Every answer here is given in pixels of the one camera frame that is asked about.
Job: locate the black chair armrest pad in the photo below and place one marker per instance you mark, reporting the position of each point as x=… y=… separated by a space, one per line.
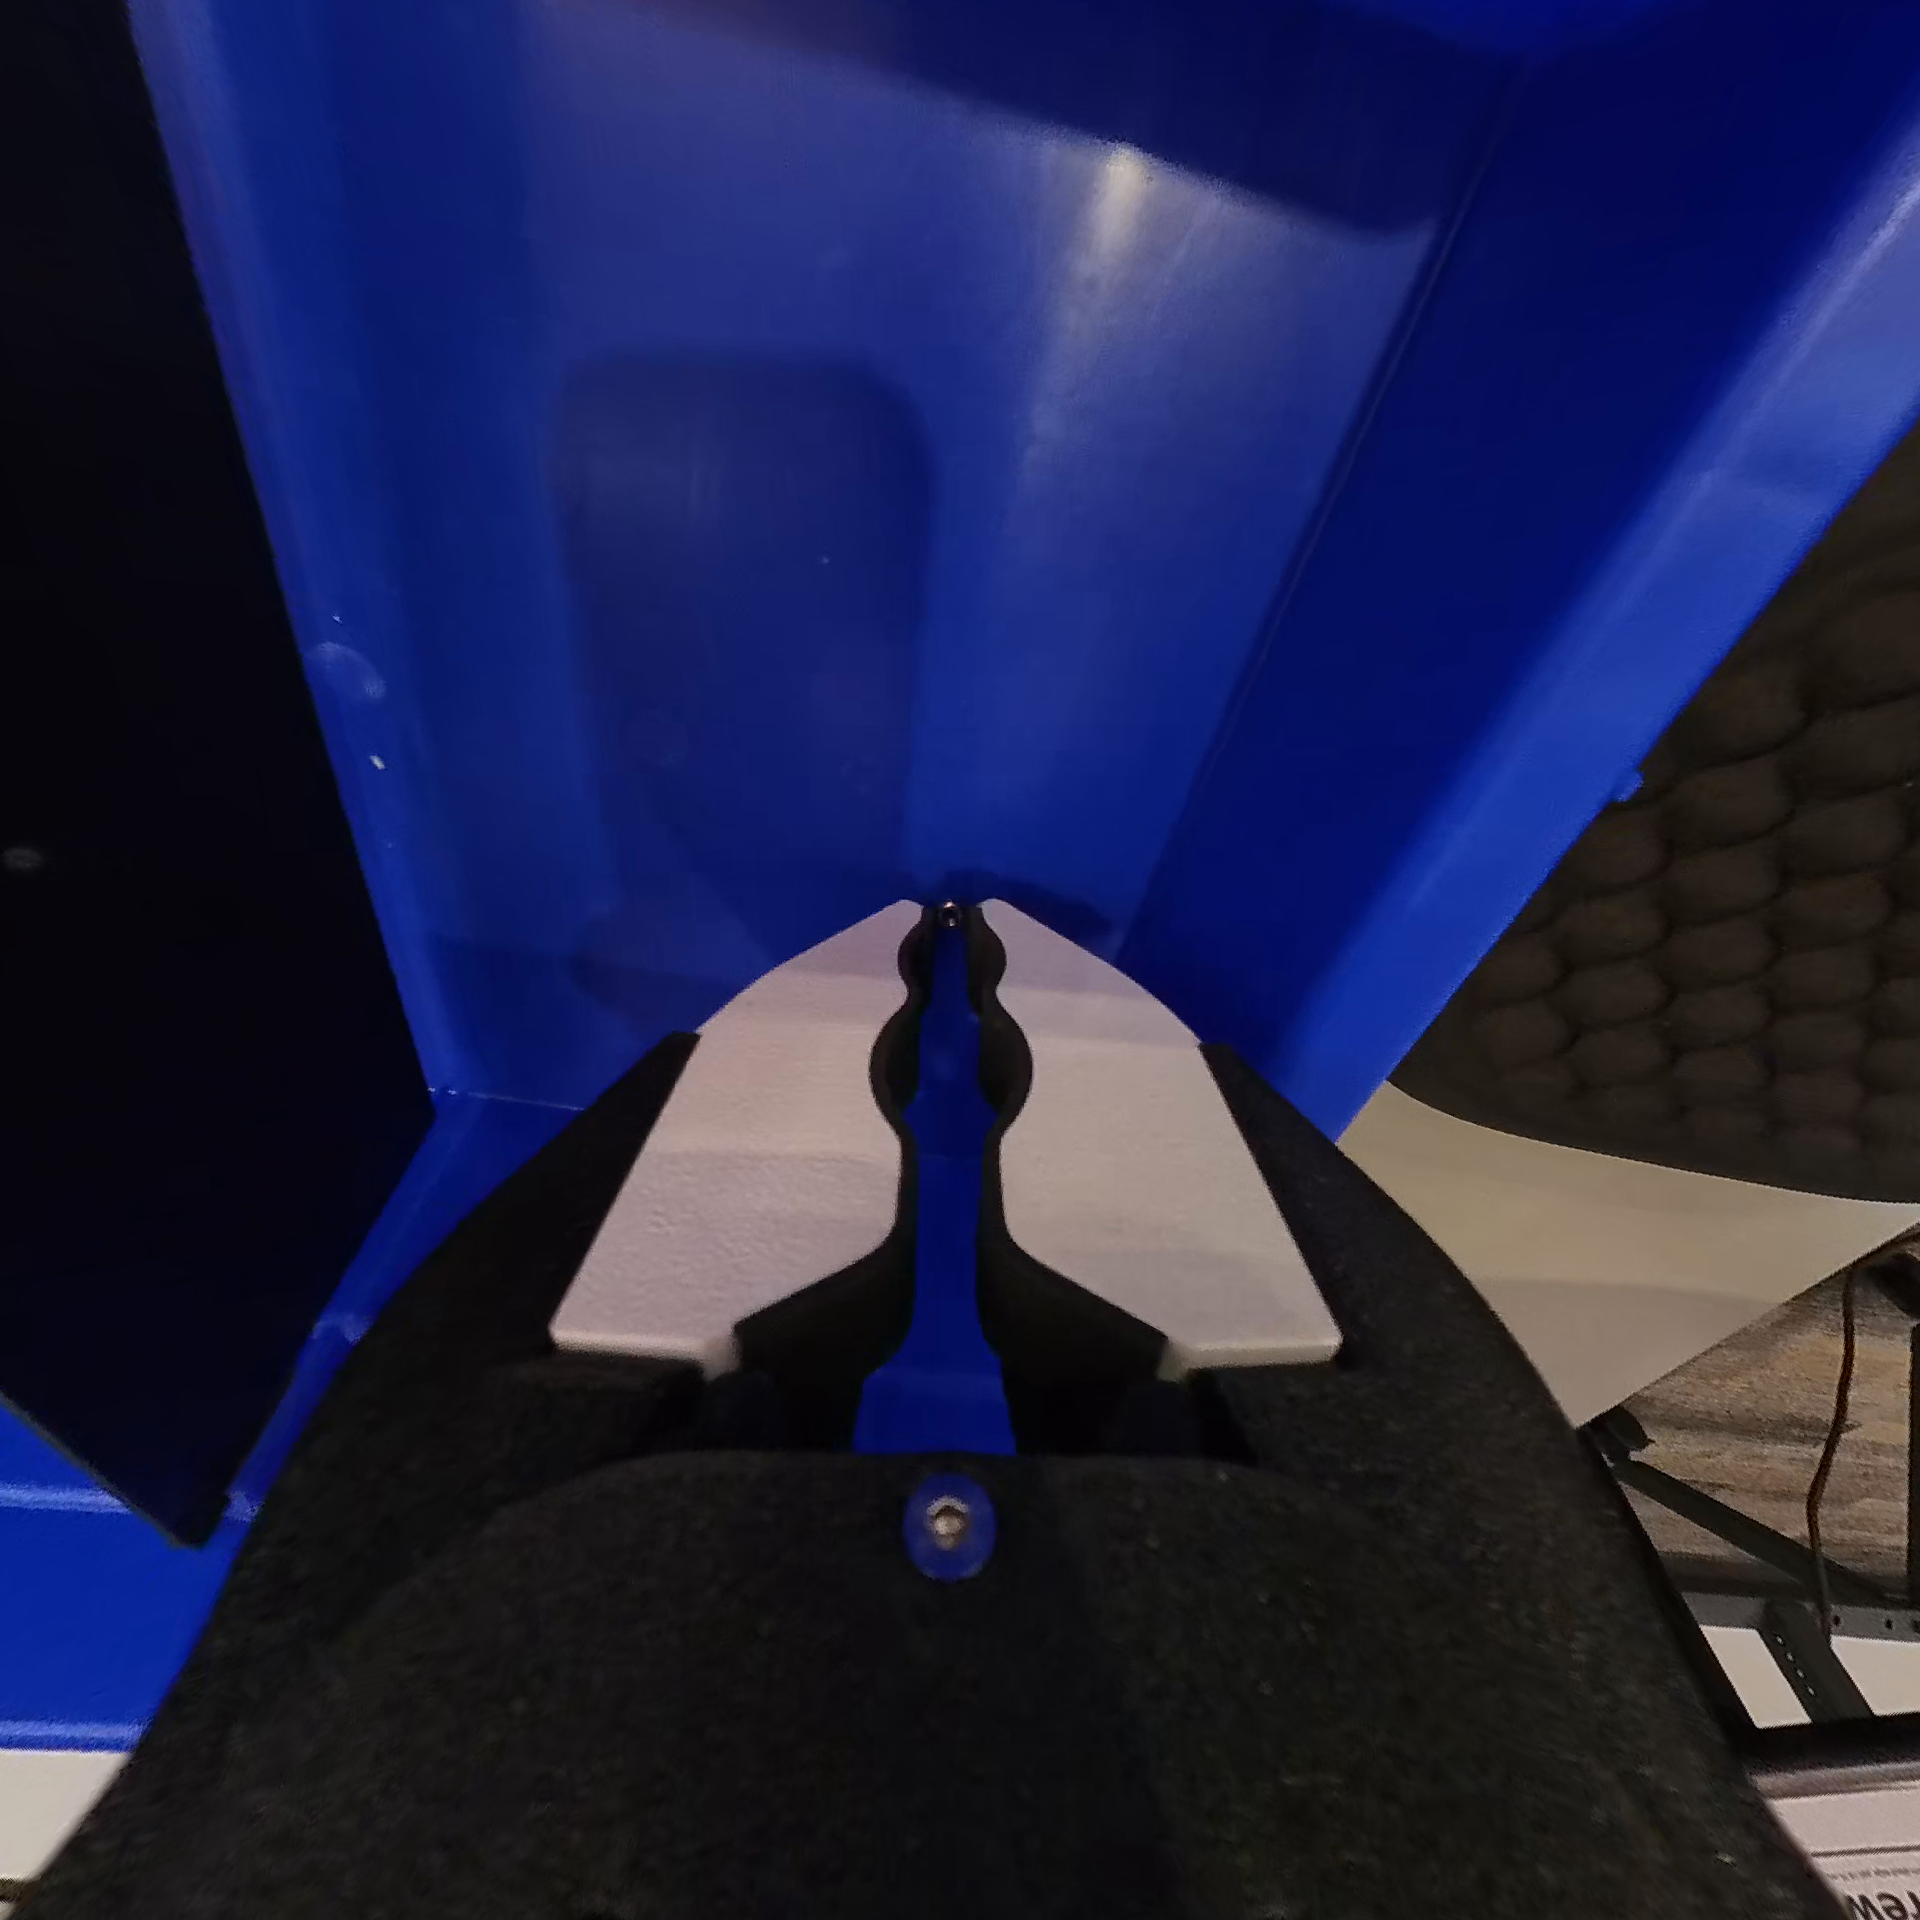
x=1725 y=932

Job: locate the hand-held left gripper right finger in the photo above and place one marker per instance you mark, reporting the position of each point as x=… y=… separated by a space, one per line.
x=1157 y=1186

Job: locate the blue bin with divider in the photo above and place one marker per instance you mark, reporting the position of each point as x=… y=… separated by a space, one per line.
x=902 y=525

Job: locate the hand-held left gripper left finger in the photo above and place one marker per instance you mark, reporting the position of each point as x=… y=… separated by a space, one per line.
x=752 y=1186

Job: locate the black metal desk frame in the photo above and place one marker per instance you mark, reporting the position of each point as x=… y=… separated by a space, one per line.
x=1771 y=1560

